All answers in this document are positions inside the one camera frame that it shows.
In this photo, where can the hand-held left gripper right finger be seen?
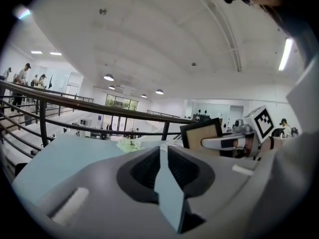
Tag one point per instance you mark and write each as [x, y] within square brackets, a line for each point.
[224, 183]

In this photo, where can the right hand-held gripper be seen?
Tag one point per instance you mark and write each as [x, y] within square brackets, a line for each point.
[264, 123]

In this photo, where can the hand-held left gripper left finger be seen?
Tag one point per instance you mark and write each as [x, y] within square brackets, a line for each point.
[99, 188]

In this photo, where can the black picture frame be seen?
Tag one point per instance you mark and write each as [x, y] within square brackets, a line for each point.
[197, 138]

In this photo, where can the person's right forearm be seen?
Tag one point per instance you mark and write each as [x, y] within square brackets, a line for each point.
[277, 143]

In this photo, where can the light blue table top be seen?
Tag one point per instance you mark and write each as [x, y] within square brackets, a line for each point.
[74, 153]

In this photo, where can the white flower bunch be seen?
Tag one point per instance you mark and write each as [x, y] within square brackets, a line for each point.
[129, 144]

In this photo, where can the black metal railing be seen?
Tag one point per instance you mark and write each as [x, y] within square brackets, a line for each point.
[43, 123]

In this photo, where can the large glass window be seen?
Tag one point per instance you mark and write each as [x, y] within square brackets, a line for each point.
[122, 103]

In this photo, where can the person's white shirt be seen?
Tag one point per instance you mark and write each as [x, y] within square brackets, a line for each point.
[304, 96]

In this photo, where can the long ceiling strip light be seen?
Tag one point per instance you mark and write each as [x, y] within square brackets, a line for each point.
[285, 55]

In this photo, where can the flat ceiling light panel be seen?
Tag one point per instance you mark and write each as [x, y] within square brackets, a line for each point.
[55, 53]
[36, 52]

